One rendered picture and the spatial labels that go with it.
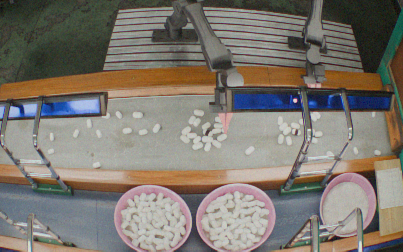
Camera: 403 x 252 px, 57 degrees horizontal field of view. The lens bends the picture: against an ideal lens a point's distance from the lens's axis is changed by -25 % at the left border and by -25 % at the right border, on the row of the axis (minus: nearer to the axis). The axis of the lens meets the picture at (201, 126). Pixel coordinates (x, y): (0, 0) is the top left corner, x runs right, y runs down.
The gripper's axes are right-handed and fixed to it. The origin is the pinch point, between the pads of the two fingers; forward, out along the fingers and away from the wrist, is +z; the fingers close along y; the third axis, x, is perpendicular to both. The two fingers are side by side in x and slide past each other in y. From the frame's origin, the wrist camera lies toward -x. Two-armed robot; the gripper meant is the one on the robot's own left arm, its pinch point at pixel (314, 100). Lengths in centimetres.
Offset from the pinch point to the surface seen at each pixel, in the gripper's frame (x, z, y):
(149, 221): -20, 38, -61
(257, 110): -29.8, -1.4, -26.7
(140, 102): 9, 1, -64
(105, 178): -13, 24, -76
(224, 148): -3.0, 16.0, -34.5
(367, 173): -11.4, 27.6, 24.3
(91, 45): 125, -22, -112
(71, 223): -17, 43, -93
